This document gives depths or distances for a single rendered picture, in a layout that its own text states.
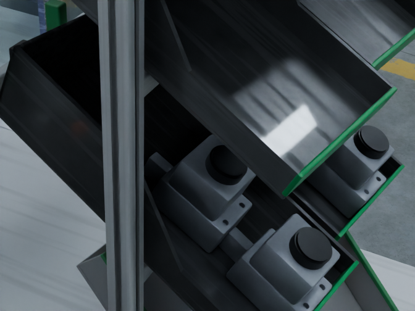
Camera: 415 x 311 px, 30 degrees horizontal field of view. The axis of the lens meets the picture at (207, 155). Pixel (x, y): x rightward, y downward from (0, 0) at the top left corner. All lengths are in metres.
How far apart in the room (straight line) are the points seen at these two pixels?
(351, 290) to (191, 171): 0.36
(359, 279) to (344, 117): 0.36
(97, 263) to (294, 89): 0.22
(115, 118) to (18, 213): 0.76
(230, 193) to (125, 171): 0.10
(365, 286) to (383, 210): 1.84
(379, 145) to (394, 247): 1.89
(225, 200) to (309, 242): 0.07
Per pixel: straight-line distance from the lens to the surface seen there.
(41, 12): 1.39
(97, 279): 0.63
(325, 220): 0.66
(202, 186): 0.55
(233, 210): 0.59
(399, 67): 3.58
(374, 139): 0.67
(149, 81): 0.48
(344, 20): 0.63
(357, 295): 0.87
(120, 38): 0.44
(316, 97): 0.53
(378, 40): 0.63
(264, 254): 0.55
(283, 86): 0.52
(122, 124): 0.47
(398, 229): 2.62
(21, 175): 1.30
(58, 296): 1.08
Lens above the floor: 1.63
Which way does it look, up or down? 35 degrees down
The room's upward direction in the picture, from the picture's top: 3 degrees clockwise
